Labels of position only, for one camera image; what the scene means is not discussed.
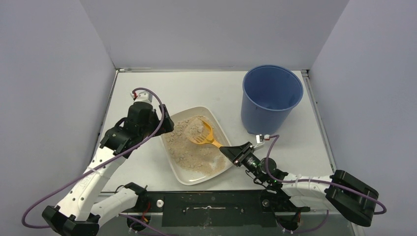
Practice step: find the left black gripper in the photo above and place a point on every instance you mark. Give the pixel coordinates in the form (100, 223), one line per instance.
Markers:
(162, 119)

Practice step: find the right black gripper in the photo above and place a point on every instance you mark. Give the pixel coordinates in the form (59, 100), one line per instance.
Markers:
(241, 154)

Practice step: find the yellow litter scoop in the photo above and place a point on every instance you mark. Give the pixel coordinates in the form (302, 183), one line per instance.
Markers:
(202, 133)

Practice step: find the white litter box tray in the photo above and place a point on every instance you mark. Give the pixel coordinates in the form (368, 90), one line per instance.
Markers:
(186, 177)

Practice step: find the blue plastic bucket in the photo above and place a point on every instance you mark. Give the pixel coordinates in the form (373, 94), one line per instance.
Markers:
(270, 92)

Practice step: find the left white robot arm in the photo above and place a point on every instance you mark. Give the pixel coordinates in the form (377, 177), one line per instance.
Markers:
(78, 213)

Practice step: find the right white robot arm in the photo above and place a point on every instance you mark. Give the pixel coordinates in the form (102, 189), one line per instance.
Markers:
(341, 191)

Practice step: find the beige cat litter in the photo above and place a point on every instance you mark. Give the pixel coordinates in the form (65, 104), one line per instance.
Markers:
(205, 159)

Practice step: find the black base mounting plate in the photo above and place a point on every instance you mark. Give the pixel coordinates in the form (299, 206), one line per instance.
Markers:
(216, 208)

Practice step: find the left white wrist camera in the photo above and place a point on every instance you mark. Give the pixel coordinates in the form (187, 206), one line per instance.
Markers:
(141, 96)

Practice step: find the aluminium table frame rail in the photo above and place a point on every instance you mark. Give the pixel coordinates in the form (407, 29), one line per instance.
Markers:
(317, 163)

